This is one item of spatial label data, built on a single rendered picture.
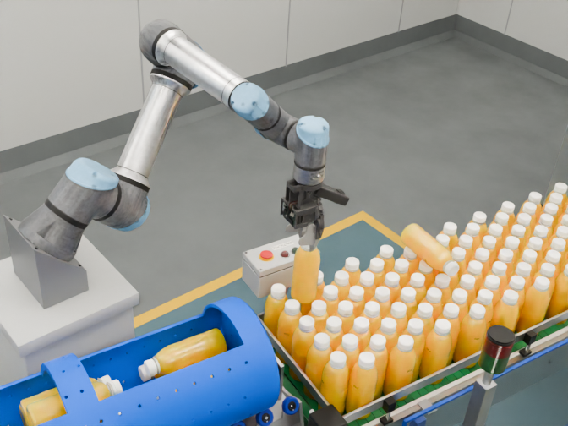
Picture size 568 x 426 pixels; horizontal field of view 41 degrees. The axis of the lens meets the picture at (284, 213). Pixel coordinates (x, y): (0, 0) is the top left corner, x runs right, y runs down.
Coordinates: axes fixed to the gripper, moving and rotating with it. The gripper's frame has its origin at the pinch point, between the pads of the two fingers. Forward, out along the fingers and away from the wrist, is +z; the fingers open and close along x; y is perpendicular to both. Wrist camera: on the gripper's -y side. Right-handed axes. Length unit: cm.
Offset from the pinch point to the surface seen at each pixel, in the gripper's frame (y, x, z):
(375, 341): -5.7, 24.8, 16.3
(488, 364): -18, 50, 7
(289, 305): 6.7, 3.6, 16.5
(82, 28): -30, -272, 52
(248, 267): 7.3, -17.7, 19.2
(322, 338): 5.7, 17.7, 16.4
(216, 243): -53, -152, 126
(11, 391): 77, 0, 16
